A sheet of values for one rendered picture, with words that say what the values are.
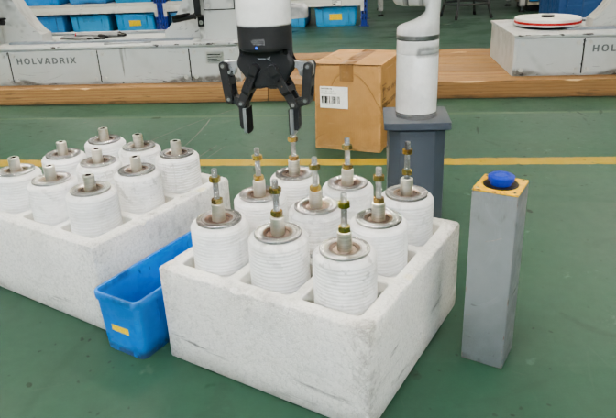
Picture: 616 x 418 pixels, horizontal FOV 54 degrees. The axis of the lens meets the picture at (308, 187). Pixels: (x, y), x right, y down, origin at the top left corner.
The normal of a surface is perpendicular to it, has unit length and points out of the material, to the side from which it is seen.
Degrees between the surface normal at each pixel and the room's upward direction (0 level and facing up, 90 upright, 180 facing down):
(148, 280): 88
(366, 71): 90
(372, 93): 90
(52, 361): 0
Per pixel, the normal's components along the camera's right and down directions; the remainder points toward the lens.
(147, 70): -0.10, 0.37
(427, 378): -0.04, -0.93
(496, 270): -0.51, 0.33
